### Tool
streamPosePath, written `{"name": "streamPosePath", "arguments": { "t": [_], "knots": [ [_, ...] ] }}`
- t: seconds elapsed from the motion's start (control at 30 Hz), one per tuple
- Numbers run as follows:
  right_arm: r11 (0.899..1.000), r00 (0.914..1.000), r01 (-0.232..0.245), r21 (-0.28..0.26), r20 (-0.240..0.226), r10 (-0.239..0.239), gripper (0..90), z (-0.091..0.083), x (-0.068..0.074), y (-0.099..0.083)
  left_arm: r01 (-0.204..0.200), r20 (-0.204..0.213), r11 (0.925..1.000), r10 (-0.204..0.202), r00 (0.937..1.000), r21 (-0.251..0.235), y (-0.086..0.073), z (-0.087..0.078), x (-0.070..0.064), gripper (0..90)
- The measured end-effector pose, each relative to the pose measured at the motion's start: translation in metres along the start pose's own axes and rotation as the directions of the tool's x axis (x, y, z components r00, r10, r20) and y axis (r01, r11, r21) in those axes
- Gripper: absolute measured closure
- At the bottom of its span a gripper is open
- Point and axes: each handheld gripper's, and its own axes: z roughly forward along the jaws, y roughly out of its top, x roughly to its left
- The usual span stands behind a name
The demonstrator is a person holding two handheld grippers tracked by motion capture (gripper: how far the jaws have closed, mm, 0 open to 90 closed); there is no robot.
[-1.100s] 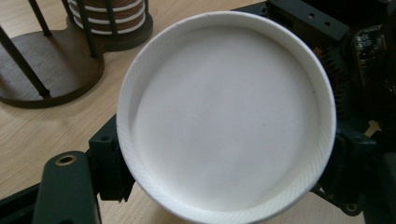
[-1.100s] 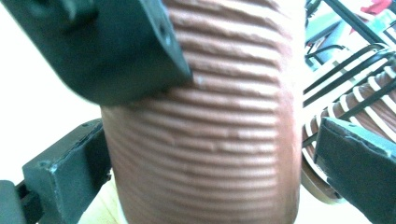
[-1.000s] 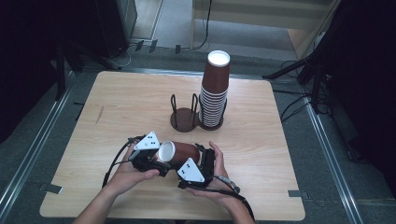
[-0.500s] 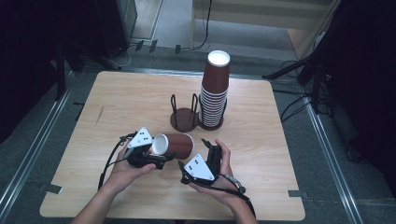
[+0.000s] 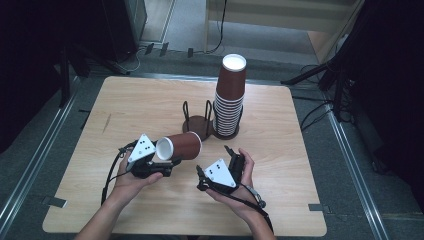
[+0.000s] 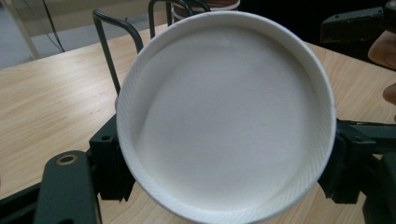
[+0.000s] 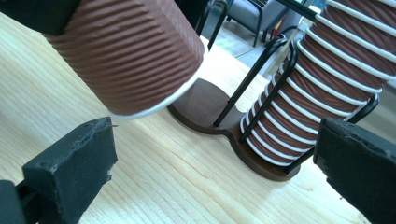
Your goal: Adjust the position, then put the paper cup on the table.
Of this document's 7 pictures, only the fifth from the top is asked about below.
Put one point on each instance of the beige wooden shelf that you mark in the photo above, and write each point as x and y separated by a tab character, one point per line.
283	13

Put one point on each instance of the black plug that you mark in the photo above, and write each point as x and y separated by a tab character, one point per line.
149	48
190	52
164	49

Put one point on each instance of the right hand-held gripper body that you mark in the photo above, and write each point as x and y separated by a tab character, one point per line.
220	173

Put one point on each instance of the metal floor rail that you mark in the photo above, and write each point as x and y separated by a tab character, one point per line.
40	156
356	173
200	78

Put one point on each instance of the grey tape strip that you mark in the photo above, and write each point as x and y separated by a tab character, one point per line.
55	202
318	208

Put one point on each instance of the person's left hand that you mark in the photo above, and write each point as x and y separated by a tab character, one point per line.
125	185

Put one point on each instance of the stack of brown paper cups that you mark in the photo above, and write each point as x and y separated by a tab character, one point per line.
231	83

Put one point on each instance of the single brown paper cup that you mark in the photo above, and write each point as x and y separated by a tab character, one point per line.
183	146

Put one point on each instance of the black metal stand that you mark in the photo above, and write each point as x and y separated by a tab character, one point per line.
66	73
328	71

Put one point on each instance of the person's right hand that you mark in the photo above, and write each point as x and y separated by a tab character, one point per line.
243	201

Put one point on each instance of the black cabinet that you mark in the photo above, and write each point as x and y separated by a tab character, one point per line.
125	26

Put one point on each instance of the dark curtain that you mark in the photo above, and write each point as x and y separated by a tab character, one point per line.
30	66
393	83

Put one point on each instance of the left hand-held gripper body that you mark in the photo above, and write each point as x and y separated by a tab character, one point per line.
141	150

